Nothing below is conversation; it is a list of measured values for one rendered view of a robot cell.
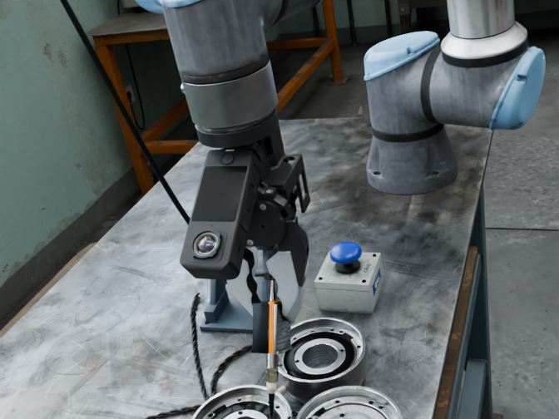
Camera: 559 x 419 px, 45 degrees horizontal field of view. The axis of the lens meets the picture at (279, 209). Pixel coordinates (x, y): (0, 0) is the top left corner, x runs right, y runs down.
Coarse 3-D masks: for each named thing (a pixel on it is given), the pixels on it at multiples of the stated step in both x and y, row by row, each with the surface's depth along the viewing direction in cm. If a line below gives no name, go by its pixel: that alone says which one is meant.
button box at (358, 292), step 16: (368, 256) 87; (320, 272) 86; (336, 272) 85; (352, 272) 84; (368, 272) 84; (320, 288) 85; (336, 288) 84; (352, 288) 83; (368, 288) 82; (320, 304) 86; (336, 304) 85; (352, 304) 84; (368, 304) 83
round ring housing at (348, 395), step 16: (320, 400) 68; (336, 400) 69; (352, 400) 68; (368, 400) 68; (384, 400) 66; (304, 416) 67; (336, 416) 67; (352, 416) 66; (368, 416) 66; (384, 416) 66; (400, 416) 64
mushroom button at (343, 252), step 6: (336, 246) 85; (342, 246) 85; (348, 246) 84; (354, 246) 84; (330, 252) 85; (336, 252) 84; (342, 252) 84; (348, 252) 83; (354, 252) 83; (360, 252) 84; (330, 258) 85; (336, 258) 83; (342, 258) 83; (348, 258) 83; (354, 258) 83; (348, 264) 85
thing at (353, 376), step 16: (320, 320) 78; (336, 320) 78; (352, 336) 77; (304, 352) 76; (320, 352) 77; (336, 352) 76; (304, 368) 73; (320, 368) 73; (352, 368) 70; (368, 368) 74; (288, 384) 72; (304, 384) 70; (320, 384) 70; (336, 384) 70; (352, 384) 71; (304, 400) 72
